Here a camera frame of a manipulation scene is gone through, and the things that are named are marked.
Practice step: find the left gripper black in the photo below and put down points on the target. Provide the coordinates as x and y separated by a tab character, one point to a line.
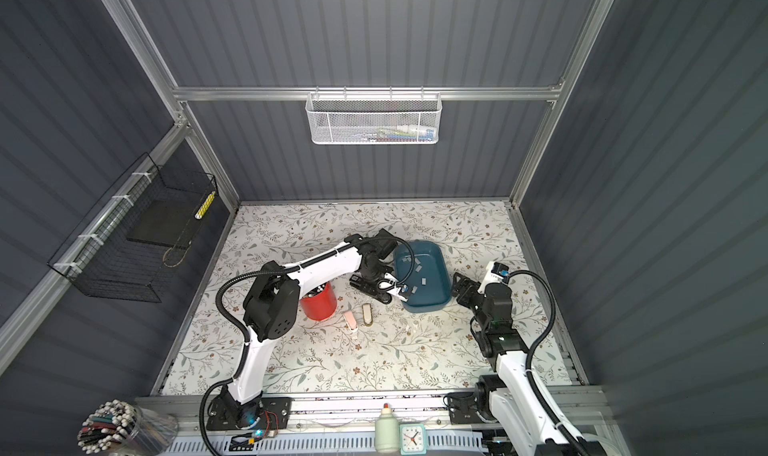
386	268

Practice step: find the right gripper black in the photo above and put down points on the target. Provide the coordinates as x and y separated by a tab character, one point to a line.
469	284

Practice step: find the teal plastic tray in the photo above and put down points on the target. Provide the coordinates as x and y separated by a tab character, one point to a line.
429	284

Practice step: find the black stapler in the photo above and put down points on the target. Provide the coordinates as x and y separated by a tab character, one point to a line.
370	288

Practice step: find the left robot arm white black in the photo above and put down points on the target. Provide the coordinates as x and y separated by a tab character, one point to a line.
263	306

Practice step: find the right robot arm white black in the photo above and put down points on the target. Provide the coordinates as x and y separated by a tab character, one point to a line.
515	396

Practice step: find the pink eraser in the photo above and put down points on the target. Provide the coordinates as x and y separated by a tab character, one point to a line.
350	320

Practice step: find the red pen cup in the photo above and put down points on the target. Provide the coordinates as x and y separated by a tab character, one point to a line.
319	303

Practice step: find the small teal clock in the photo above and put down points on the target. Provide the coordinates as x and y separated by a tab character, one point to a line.
413	439

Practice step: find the white glue bottle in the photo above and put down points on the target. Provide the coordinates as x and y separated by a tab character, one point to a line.
386	437

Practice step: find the yellow marker in side basket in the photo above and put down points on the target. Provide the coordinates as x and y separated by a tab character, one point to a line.
206	204

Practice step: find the clear jar of pencils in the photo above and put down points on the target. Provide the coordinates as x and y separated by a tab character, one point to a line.
119	428

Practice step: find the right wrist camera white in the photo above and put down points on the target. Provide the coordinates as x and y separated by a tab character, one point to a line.
496	272

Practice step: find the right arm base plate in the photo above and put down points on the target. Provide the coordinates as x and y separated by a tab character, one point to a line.
468	407

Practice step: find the white wire wall basket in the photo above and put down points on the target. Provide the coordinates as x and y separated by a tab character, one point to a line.
386	121

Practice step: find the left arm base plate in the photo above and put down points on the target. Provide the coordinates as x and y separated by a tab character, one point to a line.
269	414

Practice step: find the black wire side basket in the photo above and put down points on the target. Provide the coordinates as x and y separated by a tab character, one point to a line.
134	245

